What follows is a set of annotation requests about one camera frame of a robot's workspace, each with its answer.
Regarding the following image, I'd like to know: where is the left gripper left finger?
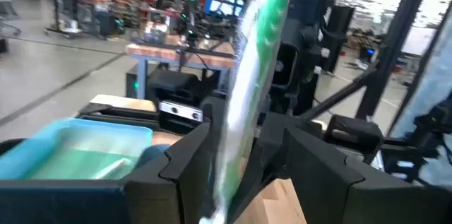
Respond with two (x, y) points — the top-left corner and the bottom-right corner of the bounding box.
(0, 122), (213, 224)

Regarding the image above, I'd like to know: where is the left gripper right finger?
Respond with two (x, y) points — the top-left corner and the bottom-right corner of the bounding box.
(231, 114), (452, 224)

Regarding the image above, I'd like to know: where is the green toothbrush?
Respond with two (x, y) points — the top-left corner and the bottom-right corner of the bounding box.
(198, 0), (295, 224)

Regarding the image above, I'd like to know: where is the small dark teal bin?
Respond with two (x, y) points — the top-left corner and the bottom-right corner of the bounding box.
(135, 143), (171, 169)

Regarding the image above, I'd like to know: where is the light turquoise plastic bin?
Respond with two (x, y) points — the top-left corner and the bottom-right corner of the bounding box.
(0, 117), (155, 182)

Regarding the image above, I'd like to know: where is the black computer case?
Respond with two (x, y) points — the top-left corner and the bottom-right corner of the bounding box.
(125, 69), (222, 107)

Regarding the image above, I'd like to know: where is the black drawer cabinet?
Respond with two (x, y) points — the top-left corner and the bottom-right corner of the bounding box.
(379, 93), (452, 187)

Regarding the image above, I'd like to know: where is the blue-legged wooden workbench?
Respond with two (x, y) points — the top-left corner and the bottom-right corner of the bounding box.
(124, 40), (237, 100)

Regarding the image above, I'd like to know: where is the red stocked shelf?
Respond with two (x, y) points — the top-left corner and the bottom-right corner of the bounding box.
(107, 0), (158, 30)

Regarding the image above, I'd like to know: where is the black rolling cart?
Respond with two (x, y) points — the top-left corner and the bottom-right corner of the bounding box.
(42, 0), (107, 40)

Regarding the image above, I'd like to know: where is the office chair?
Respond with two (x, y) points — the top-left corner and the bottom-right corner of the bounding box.
(0, 0), (23, 38)

